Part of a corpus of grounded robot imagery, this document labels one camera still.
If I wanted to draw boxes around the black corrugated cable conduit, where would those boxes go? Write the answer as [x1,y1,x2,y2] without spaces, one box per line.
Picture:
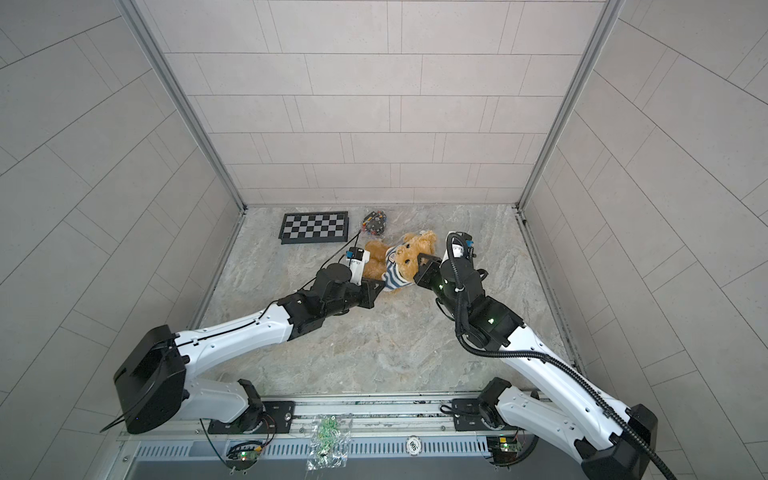
[445,231,679,480]

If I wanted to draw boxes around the bag of colourful small parts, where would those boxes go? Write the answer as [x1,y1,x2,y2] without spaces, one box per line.
[361,210,387,237]

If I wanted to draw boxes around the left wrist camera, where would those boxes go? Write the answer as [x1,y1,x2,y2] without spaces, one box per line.
[346,246,370,286]

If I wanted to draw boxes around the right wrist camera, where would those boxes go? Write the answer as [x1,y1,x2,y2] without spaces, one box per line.
[442,231,476,262]

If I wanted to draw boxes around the aluminium mounting rail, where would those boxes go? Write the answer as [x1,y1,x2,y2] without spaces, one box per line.
[103,392,563,479]

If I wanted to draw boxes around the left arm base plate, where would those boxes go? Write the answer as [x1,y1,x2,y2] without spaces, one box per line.
[207,401,296,435]

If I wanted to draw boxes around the brown teddy bear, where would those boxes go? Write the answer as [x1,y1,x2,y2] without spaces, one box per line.
[363,230,437,284]

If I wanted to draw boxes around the round white sticker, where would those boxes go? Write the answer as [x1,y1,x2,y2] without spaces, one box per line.
[405,435,423,456]

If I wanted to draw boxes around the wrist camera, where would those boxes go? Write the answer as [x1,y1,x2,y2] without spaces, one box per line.
[442,231,476,262]
[346,246,370,286]

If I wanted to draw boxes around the left green circuit board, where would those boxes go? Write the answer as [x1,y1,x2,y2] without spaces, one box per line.
[226,440,265,470]

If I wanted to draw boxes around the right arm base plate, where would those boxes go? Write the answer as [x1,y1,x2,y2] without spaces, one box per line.
[440,398,518,432]

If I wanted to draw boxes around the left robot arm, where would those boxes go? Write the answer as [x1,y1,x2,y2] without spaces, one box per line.
[113,263,385,435]

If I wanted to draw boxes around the black white checkerboard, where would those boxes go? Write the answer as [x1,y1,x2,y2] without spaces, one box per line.
[278,211,349,245]

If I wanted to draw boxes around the clear bag green parts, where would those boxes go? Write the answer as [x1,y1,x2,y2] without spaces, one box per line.
[307,414,353,471]

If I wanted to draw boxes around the striped knit bear sweater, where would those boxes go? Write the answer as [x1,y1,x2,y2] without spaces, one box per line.
[382,246,411,292]

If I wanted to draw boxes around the right circuit board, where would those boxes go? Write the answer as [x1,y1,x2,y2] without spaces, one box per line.
[486,436,523,467]

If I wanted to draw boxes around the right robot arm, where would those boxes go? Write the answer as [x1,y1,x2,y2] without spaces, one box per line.
[414,254,658,479]

